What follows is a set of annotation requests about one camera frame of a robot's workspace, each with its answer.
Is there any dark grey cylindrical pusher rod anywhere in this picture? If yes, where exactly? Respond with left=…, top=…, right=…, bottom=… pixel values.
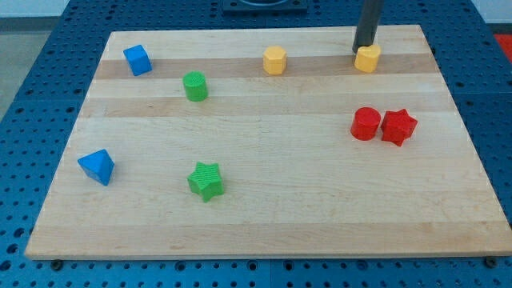
left=352, top=0, right=384, bottom=54

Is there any yellow heart block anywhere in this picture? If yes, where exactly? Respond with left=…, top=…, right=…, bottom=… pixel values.
left=354, top=44, right=382, bottom=73

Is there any yellow hexagon block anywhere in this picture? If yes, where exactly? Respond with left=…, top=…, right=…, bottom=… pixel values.
left=263, top=46, right=287, bottom=75

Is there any red cylinder block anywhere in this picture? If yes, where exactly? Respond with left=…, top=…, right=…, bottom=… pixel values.
left=350, top=107, right=381, bottom=141

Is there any red star block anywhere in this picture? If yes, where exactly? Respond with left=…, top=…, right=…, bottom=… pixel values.
left=381, top=109, right=418, bottom=146

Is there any light wooden board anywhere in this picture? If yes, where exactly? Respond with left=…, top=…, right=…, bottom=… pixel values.
left=25, top=25, right=511, bottom=260

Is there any green cylinder block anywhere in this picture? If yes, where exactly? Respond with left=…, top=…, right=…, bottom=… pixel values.
left=182, top=71, right=208, bottom=102

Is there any green star block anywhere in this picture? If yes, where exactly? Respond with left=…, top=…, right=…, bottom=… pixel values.
left=187, top=162, right=224, bottom=202

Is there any blue cube block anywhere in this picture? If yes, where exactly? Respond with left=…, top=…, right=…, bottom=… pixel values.
left=123, top=45, right=153, bottom=76

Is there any blue triangular prism block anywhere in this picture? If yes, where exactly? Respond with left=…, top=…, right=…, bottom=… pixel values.
left=78, top=149, right=114, bottom=186

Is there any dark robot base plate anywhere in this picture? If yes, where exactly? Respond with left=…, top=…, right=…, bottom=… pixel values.
left=220, top=0, right=309, bottom=14

